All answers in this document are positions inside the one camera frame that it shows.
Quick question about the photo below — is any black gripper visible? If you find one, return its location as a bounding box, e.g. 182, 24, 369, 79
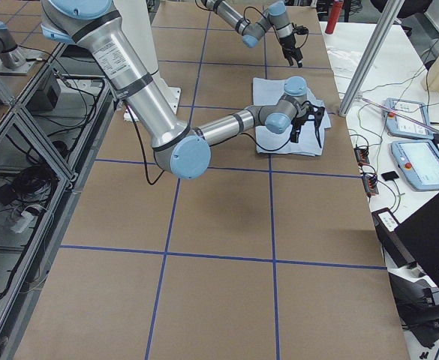
290, 103, 325, 143
278, 24, 308, 68

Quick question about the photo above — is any light blue button shirt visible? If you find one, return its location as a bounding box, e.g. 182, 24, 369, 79
252, 76, 332, 156

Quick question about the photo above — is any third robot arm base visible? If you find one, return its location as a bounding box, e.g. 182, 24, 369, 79
0, 21, 34, 76

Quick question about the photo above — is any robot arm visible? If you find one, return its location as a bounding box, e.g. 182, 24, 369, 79
41, 1, 325, 179
195, 0, 309, 68

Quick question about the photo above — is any red cylinder bottle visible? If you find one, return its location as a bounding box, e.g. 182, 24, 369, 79
325, 0, 344, 35

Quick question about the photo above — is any far teach pendant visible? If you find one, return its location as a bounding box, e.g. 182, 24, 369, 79
383, 97, 433, 140

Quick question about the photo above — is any teach pendant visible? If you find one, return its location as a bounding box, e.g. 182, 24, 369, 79
383, 97, 433, 140
390, 139, 439, 191

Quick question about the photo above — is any near teach pendant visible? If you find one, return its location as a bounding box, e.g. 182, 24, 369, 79
390, 139, 439, 191

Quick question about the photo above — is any black monitor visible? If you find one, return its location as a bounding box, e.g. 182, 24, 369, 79
395, 193, 439, 287

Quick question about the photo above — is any grey aluminium frame post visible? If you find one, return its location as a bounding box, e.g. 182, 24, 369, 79
338, 0, 404, 117

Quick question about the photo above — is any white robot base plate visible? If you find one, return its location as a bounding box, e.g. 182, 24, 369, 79
123, 0, 181, 123

